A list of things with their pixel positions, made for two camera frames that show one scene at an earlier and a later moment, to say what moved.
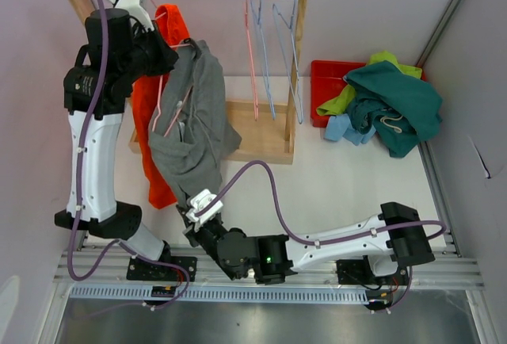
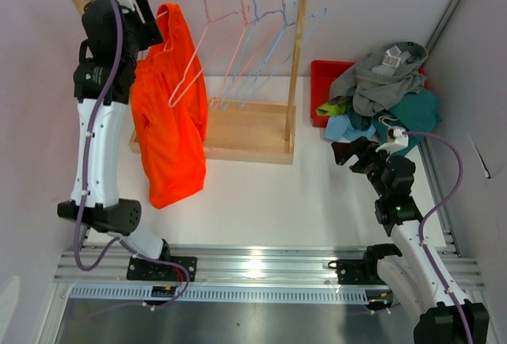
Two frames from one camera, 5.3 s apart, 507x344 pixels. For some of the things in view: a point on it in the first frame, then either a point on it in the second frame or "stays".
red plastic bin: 328,82 stays
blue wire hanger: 287,41 -> 293,35
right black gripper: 193,236 -> 361,147
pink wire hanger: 250,51 -> 244,28
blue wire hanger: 256,22 -> 257,19
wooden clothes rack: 266,129 stays
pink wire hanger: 159,97 -> 172,102
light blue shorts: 339,126 stays
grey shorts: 189,131 -> 378,80
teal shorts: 402,108 stays
